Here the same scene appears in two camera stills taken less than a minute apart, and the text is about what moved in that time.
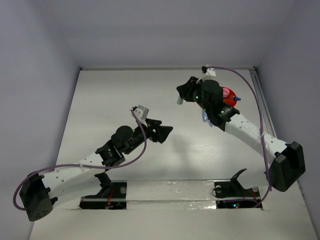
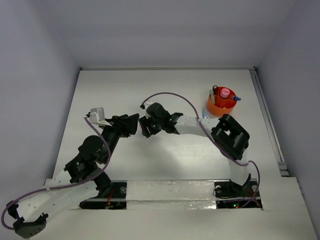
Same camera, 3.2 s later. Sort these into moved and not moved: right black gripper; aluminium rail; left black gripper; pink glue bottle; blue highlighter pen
Moved: left black gripper; right black gripper
Not moved: aluminium rail; blue highlighter pen; pink glue bottle
